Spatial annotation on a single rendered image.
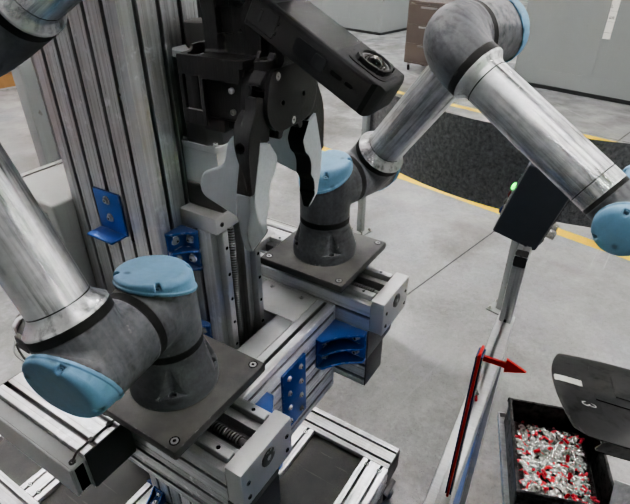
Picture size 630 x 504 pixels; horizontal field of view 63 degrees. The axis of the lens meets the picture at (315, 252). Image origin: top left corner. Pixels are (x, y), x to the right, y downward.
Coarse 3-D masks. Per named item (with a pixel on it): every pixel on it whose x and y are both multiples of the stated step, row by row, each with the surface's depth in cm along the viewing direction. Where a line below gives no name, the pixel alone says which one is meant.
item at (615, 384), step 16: (560, 368) 67; (576, 368) 68; (592, 368) 68; (608, 368) 69; (624, 368) 70; (560, 384) 63; (592, 384) 64; (608, 384) 64; (624, 384) 65; (560, 400) 59; (576, 400) 60; (592, 400) 60; (608, 400) 61; (624, 400) 61; (576, 416) 57; (592, 416) 57; (608, 416) 58; (624, 416) 59; (592, 432) 55; (608, 432) 55; (624, 432) 56
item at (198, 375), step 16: (192, 352) 82; (208, 352) 86; (160, 368) 80; (176, 368) 81; (192, 368) 82; (208, 368) 85; (144, 384) 82; (160, 384) 81; (176, 384) 82; (192, 384) 83; (208, 384) 85; (144, 400) 82; (160, 400) 82; (176, 400) 82; (192, 400) 84
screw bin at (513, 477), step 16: (512, 400) 105; (512, 416) 102; (528, 416) 107; (544, 416) 106; (560, 416) 104; (512, 432) 99; (576, 432) 106; (512, 448) 96; (592, 448) 100; (512, 464) 96; (592, 464) 99; (608, 464) 93; (512, 480) 94; (592, 480) 97; (608, 480) 91; (512, 496) 92; (528, 496) 88; (544, 496) 87; (608, 496) 90
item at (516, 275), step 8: (520, 256) 119; (512, 272) 122; (520, 272) 121; (512, 280) 123; (520, 280) 122; (512, 288) 125; (520, 288) 125; (504, 296) 126; (512, 296) 125; (504, 304) 127; (512, 304) 126; (504, 312) 128; (512, 312) 127; (504, 320) 129
